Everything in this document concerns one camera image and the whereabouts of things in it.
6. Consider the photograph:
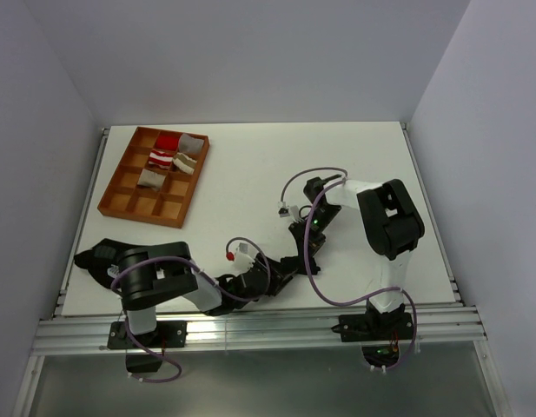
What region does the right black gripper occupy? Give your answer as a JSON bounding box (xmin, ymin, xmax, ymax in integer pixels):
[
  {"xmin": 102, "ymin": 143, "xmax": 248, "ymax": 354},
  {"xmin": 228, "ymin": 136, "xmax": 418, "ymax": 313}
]
[{"xmin": 288, "ymin": 204, "xmax": 341, "ymax": 266}]

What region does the beige red sock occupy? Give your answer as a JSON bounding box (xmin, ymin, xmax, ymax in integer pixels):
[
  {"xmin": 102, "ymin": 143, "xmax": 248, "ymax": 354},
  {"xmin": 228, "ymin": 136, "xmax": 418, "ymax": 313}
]
[{"xmin": 137, "ymin": 169, "xmax": 166, "ymax": 192}]

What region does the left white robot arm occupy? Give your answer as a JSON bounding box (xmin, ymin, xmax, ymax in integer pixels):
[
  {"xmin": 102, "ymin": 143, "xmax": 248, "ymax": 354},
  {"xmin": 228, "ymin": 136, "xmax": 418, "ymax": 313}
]
[{"xmin": 111, "ymin": 238, "xmax": 298, "ymax": 347}]

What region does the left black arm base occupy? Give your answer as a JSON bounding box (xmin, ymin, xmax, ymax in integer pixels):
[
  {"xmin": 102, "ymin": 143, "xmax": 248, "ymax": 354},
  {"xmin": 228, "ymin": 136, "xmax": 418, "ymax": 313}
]
[{"xmin": 106, "ymin": 321, "xmax": 187, "ymax": 375}]

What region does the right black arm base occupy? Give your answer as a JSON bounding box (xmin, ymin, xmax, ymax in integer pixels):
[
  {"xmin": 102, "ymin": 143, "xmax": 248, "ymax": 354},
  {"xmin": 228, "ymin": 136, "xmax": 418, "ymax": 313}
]
[{"xmin": 331, "ymin": 312, "xmax": 417, "ymax": 372}]

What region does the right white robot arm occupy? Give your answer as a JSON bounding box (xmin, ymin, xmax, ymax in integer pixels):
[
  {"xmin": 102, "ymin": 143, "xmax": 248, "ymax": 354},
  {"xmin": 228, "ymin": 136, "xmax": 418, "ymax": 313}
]
[{"xmin": 297, "ymin": 175, "xmax": 425, "ymax": 339}]

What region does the red white striped sock roll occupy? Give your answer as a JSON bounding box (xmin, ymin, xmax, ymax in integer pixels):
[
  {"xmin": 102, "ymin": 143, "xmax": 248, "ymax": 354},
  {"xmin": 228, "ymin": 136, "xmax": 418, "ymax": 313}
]
[{"xmin": 148, "ymin": 149, "xmax": 173, "ymax": 169}]

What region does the orange compartment tray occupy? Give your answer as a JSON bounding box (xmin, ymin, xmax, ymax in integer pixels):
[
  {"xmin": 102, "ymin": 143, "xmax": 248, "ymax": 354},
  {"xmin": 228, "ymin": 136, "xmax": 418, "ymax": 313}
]
[{"xmin": 97, "ymin": 126, "xmax": 209, "ymax": 228}]

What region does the beige white rolled sock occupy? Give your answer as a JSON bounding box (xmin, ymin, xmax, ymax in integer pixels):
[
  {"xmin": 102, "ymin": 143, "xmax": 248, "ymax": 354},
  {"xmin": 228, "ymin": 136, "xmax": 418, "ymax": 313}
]
[{"xmin": 172, "ymin": 152, "xmax": 197, "ymax": 175}]

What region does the grey rolled sock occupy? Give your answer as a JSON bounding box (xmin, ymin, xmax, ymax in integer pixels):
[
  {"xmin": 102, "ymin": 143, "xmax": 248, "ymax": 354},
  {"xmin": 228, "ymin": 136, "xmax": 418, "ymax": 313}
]
[{"xmin": 178, "ymin": 133, "xmax": 205, "ymax": 155}]

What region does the black patterned sock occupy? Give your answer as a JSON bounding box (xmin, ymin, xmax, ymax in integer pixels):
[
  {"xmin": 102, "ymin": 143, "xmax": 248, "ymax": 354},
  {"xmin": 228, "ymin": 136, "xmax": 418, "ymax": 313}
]
[{"xmin": 74, "ymin": 238, "xmax": 136, "ymax": 289}]

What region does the red rolled sock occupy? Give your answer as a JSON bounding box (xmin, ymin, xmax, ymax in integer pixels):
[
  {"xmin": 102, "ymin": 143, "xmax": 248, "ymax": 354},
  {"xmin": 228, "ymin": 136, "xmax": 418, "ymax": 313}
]
[{"xmin": 155, "ymin": 134, "xmax": 180, "ymax": 151}]

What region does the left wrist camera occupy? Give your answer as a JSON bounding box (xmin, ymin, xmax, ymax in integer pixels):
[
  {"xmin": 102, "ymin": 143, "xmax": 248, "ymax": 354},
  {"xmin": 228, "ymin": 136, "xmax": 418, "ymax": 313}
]
[{"xmin": 233, "ymin": 243, "xmax": 255, "ymax": 272}]

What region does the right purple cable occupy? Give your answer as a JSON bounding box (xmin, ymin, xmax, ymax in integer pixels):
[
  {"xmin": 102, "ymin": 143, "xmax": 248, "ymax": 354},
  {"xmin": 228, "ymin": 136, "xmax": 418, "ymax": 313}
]
[{"xmin": 278, "ymin": 165, "xmax": 419, "ymax": 370}]

